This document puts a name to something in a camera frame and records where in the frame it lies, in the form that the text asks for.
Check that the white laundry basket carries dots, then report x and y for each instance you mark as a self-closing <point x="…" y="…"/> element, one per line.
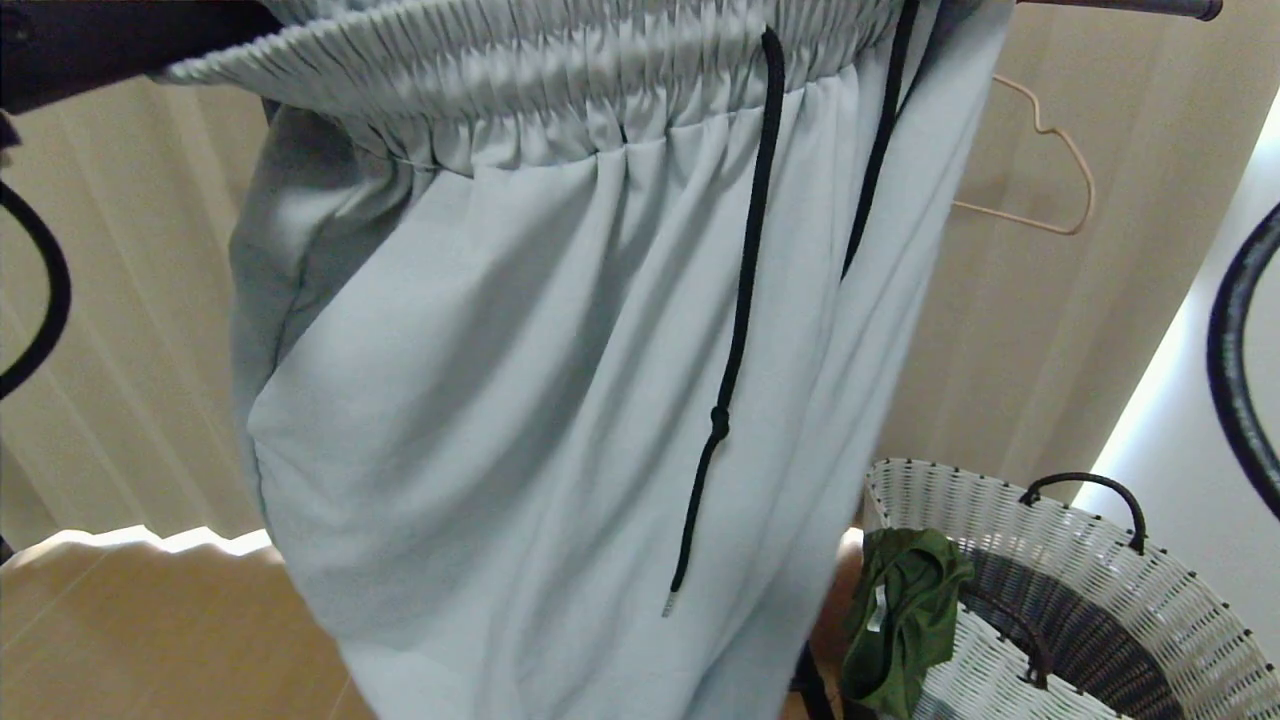
<point x="1000" y="520"/>

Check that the black clothes rack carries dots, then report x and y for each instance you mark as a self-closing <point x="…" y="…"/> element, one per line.
<point x="1150" y="7"/>

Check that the pale grey shorts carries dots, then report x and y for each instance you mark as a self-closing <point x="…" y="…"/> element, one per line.
<point x="500" y="400"/>

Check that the green garment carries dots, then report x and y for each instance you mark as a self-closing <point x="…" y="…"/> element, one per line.
<point x="900" y="620"/>

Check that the pink clothes hanger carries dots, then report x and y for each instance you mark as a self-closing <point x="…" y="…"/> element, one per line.
<point x="1020" y="219"/>

